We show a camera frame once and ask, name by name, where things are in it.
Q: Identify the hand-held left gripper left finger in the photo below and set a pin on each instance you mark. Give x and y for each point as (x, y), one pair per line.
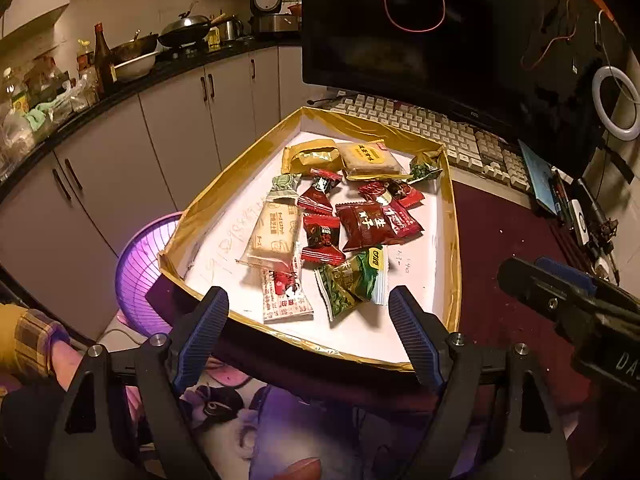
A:
(200, 330)

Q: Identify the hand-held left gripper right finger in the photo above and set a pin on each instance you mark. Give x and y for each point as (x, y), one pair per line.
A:
(415, 340)

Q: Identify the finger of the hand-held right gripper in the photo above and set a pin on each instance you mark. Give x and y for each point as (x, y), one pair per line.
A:
(565, 271)
(530, 285)

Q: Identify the gold-edged cardboard box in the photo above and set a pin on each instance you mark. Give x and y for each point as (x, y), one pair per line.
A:
(220, 270)

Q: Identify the green packet yellow label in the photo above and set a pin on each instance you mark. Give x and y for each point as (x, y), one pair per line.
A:
(372, 270)

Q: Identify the green pea snack packet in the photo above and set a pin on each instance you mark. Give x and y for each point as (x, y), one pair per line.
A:
(340, 290)

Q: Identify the white red-print snack packet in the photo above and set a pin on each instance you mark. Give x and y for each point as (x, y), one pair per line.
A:
(285, 295)

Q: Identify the cream biscuit packet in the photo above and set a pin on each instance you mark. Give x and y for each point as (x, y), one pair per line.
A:
(272, 235)

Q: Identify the bright red snack packet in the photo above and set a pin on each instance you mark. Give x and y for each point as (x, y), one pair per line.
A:
(405, 220)

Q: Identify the dark red snack packet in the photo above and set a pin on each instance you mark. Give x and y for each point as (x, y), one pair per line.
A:
(365, 225)

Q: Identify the small red snack packet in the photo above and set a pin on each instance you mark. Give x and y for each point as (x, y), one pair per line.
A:
(322, 240)

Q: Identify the red twisted wrapper candy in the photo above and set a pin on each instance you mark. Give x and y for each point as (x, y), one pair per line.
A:
(390, 192)

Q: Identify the small green candy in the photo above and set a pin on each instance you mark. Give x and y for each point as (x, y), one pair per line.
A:
(425, 170)

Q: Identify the green white twisted candy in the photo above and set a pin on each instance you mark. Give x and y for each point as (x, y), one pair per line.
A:
(285, 187)

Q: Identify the red and black snack packet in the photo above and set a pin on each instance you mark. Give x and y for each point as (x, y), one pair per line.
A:
(317, 195)

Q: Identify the tan pastry packet yellow label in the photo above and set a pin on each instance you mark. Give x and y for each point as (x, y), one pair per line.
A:
(370, 160)

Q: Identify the gold snack packet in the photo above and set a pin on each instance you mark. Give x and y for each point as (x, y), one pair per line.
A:
(310, 160)

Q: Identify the person's left forearm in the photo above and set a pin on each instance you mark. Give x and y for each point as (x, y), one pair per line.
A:
(30, 335)

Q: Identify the white device with round dial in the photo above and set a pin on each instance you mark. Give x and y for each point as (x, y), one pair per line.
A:
(581, 222)

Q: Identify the blue notebook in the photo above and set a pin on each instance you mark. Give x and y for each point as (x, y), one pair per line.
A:
(540, 180)

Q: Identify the floral printed cloth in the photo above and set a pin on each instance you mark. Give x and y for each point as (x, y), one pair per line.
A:
(280, 425)

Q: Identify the white computer keyboard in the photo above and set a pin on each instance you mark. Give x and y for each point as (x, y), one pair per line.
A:
(425, 127)

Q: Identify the grey kitchen cabinets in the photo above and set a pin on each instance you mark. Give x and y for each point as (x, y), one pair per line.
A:
(175, 125)

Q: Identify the black computer monitor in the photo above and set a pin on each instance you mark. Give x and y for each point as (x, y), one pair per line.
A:
(475, 35)

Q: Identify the black kitchen counter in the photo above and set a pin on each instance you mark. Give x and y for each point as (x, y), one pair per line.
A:
(150, 72)

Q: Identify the green cloth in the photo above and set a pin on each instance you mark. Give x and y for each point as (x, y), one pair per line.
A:
(40, 115)

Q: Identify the white bowl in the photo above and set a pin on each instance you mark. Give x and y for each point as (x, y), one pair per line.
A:
(135, 66)

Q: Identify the dark glass bottle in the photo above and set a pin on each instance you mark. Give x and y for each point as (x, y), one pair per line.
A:
(104, 60)

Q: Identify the black frying pan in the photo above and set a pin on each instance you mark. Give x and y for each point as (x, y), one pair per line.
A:
(135, 47)

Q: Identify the yellow oil bottle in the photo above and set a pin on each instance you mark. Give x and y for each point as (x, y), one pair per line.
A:
(85, 57)

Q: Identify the steel kettle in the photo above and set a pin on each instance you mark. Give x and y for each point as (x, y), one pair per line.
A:
(231, 29)

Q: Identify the wok with steel lid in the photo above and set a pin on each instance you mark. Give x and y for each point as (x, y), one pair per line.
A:
(185, 27)

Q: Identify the silver rice cooker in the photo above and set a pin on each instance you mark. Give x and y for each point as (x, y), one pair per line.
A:
(272, 10)

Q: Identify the red pot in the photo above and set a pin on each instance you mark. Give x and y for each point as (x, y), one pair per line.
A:
(295, 8)

